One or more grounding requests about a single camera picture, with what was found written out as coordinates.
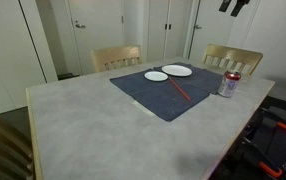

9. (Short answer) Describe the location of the red white drink can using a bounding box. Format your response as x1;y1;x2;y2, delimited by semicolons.
217;69;243;99

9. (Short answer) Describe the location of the red drinking straw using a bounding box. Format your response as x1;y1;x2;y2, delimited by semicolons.
167;76;192;102

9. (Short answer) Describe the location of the light wooden slat chair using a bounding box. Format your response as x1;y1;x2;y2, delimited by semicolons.
90;44;143;74
0;100;37;180
201;43;264;76

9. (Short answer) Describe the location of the dark blue cloth mat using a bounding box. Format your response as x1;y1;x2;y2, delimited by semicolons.
152;61;225;96
109;67;212;123

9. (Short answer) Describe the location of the large white plate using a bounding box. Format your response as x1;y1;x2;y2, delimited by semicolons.
161;64;194;78

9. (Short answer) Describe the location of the small white plate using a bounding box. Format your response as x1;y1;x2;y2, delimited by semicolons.
143;70;170;83

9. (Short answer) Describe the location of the black perforated breadboard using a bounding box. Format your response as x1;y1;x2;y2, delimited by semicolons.
249;105;286;161

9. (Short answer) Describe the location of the black clamp orange handle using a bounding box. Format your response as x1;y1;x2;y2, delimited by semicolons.
239;134;284;180
261;114;286;132

